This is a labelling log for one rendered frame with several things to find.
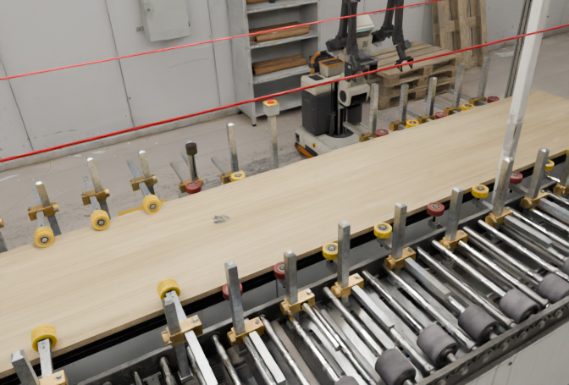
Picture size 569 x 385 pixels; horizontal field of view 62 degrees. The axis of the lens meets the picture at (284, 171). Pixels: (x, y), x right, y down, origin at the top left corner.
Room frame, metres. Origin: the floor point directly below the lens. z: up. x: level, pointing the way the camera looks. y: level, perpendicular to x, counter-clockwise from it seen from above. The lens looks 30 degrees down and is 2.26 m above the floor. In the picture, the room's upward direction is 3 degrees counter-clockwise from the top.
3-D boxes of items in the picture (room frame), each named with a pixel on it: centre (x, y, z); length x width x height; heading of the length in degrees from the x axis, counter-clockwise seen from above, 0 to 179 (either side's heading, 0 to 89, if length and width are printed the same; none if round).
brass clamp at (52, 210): (1.97, 1.20, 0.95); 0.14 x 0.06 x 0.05; 117
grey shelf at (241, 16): (5.26, 0.02, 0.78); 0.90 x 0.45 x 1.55; 117
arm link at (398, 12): (3.73, -0.94, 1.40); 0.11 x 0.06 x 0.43; 117
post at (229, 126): (2.43, 0.29, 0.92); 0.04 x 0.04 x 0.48; 27
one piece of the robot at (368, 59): (3.79, -0.67, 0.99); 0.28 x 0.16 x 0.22; 117
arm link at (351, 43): (3.54, -0.55, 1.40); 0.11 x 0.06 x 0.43; 117
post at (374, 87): (2.88, -0.60, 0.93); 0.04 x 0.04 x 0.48; 27
